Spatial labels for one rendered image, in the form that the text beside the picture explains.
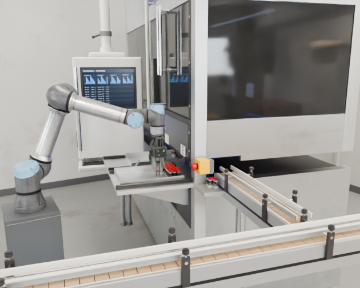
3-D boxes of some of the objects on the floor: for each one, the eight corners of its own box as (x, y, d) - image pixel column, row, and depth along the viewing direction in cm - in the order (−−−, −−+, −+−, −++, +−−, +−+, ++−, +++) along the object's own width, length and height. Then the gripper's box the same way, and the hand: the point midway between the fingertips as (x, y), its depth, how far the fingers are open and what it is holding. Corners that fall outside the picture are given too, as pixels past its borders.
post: (200, 321, 212) (204, -69, 167) (204, 328, 206) (208, -74, 161) (190, 324, 210) (191, -70, 165) (194, 331, 204) (195, -76, 159)
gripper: (150, 136, 181) (151, 176, 186) (170, 135, 184) (170, 175, 189) (147, 133, 189) (147, 172, 194) (165, 132, 192) (166, 170, 197)
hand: (157, 169), depth 194 cm, fingers closed, pressing on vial
